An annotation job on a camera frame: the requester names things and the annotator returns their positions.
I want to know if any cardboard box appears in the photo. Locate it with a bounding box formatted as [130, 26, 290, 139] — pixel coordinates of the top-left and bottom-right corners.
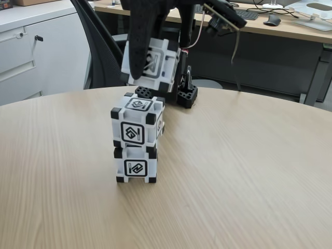
[15, 0, 72, 6]

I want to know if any dark computer mouse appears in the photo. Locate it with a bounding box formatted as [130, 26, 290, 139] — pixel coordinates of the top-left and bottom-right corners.
[263, 13, 282, 26]

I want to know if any white cube with diamond symbol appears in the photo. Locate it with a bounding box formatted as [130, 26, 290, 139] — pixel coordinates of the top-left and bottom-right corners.
[110, 92, 167, 149]

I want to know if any black mesh office chair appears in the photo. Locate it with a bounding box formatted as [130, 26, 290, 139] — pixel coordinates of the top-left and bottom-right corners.
[70, 0, 130, 90]

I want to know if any gripper camera module with mount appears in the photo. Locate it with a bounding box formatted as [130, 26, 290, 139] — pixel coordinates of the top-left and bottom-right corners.
[191, 0, 247, 37]

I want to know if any black keyboard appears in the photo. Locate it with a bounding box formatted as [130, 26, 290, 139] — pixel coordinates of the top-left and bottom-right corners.
[194, 4, 260, 21]

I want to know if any white cube with crossed symbol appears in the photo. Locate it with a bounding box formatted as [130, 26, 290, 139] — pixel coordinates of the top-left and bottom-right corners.
[120, 37, 182, 93]

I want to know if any wooden office desk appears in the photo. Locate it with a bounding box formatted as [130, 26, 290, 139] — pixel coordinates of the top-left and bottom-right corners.
[94, 0, 332, 107]

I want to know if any white cube with zigzag symbol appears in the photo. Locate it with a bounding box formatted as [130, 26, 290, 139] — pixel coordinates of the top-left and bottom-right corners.
[113, 145, 158, 184]

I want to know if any silver laptop stand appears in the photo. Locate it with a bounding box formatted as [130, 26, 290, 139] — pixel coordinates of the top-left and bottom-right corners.
[284, 1, 332, 32]

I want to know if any grey camera cable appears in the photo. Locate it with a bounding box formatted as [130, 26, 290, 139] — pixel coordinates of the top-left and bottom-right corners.
[230, 27, 242, 92]

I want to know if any white round lamp base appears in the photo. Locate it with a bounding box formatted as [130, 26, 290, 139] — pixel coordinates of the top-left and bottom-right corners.
[261, 0, 285, 10]

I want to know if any white drawer cabinet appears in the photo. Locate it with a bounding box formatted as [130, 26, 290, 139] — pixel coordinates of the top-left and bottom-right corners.
[0, 4, 91, 106]

